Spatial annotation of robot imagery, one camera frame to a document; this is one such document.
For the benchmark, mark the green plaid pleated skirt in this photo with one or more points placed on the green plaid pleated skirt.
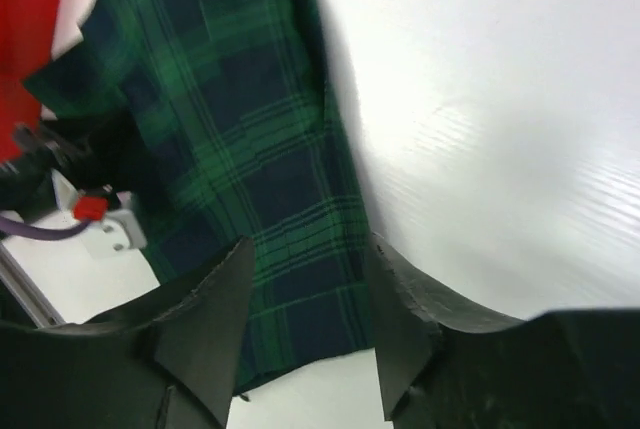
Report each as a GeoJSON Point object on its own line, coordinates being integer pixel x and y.
{"type": "Point", "coordinates": [243, 137]}

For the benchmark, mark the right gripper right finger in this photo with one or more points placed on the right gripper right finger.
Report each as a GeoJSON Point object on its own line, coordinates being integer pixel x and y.
{"type": "Point", "coordinates": [444, 361]}

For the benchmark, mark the red plastic bin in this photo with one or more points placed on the red plastic bin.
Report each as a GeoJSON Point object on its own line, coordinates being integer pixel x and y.
{"type": "Point", "coordinates": [27, 29]}

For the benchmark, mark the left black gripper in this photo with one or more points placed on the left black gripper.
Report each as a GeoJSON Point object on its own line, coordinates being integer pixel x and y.
{"type": "Point", "coordinates": [91, 152]}

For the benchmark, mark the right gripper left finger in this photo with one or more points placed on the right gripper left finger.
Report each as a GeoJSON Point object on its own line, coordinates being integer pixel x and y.
{"type": "Point", "coordinates": [167, 359]}

